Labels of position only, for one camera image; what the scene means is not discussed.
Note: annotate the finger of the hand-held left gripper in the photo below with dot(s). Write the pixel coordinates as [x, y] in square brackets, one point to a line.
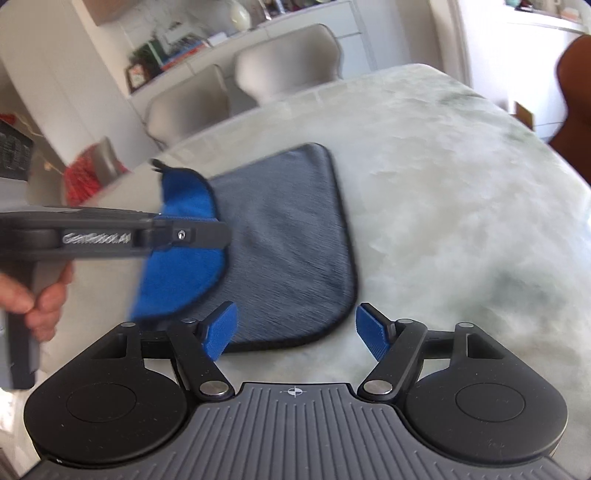
[194, 233]

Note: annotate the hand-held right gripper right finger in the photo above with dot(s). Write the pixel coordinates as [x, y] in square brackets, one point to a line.
[372, 333]

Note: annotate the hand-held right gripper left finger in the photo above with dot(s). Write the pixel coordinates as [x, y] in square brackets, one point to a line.
[222, 330]

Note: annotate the grey and blue towel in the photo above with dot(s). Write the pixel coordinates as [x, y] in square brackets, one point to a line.
[281, 240]

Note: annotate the person's left hand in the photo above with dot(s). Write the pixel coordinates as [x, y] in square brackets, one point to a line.
[44, 300]

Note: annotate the red mesh bag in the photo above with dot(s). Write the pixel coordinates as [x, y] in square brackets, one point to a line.
[83, 177]

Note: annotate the black box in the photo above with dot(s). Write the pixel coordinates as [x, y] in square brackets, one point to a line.
[14, 150]

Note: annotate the beige dining chair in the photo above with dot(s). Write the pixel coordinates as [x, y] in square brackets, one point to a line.
[189, 104]
[288, 62]

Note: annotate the row of books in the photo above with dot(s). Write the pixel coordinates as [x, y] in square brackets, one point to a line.
[173, 50]

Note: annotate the white sideboard cabinet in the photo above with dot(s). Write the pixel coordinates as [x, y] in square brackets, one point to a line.
[258, 41]

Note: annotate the white vase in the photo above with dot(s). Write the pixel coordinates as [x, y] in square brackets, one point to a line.
[239, 16]

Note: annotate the brown chair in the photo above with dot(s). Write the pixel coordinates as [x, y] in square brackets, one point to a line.
[575, 101]

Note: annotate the small picture frame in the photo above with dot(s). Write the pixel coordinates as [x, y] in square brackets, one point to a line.
[136, 77]

